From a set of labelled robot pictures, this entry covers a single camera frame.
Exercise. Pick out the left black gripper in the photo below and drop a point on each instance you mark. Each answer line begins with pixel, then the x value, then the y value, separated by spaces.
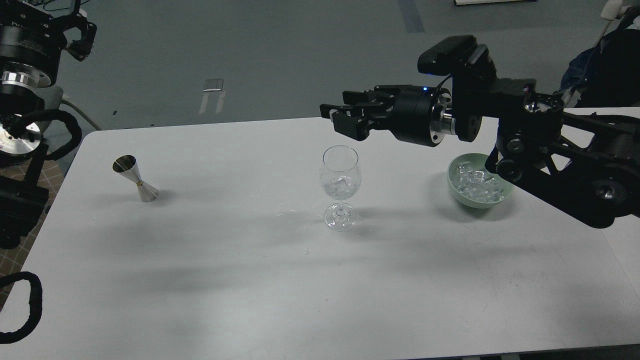
pixel 31 40

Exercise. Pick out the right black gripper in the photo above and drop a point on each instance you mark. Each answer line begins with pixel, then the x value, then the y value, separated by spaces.
pixel 419 114

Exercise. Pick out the clear ice cubes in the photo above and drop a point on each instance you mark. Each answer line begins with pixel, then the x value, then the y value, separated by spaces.
pixel 477 184

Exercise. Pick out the steel double jigger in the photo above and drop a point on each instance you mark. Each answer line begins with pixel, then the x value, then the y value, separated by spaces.
pixel 127 166

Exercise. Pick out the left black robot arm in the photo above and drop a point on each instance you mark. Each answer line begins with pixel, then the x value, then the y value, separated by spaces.
pixel 30 135

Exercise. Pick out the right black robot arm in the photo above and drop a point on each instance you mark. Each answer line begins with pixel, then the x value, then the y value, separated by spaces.
pixel 586 166

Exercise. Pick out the clear wine glass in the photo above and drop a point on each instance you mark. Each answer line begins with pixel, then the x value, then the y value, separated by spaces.
pixel 340 178

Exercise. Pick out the grey chair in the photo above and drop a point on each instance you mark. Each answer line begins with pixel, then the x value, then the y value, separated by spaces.
pixel 55 97

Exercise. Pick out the green bowl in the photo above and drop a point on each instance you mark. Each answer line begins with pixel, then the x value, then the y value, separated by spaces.
pixel 477 159

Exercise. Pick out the metal floor plate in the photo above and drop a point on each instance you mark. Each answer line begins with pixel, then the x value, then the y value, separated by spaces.
pixel 213 85

